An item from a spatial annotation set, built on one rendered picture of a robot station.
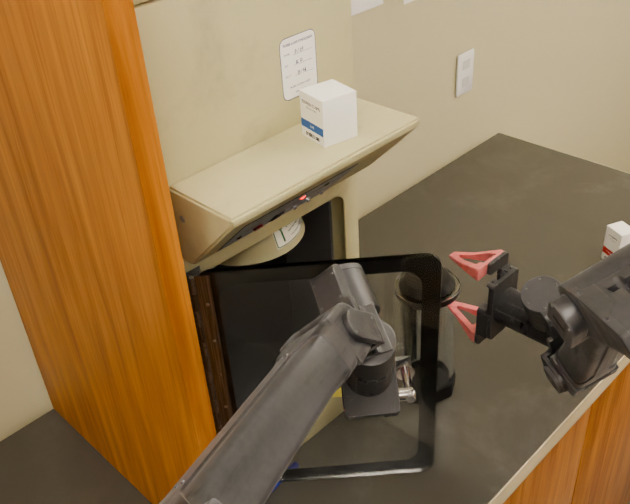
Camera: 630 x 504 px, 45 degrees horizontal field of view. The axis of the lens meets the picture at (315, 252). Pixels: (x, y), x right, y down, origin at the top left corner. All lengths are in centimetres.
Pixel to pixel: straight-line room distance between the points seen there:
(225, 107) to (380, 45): 92
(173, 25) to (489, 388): 87
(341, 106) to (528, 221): 102
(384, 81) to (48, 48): 114
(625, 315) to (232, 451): 33
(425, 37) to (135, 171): 127
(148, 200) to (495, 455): 77
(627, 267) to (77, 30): 53
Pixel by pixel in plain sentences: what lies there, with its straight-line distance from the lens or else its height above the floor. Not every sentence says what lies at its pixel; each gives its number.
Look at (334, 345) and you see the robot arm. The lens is 73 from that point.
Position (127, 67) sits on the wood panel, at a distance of 70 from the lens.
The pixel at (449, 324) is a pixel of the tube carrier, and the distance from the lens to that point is 128.
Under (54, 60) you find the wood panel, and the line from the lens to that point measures 80.
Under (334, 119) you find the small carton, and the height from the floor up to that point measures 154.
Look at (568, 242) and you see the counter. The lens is 181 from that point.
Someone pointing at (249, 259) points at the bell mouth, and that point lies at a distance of 106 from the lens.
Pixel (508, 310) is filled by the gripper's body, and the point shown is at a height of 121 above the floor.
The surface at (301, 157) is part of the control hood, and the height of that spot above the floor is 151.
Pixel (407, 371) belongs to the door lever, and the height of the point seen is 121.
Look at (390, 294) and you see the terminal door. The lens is 96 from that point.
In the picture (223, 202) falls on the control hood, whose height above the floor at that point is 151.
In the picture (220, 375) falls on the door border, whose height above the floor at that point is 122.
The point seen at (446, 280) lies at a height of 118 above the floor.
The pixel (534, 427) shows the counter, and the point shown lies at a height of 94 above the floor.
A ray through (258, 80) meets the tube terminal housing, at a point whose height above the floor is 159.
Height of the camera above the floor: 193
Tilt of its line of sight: 34 degrees down
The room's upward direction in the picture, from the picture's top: 4 degrees counter-clockwise
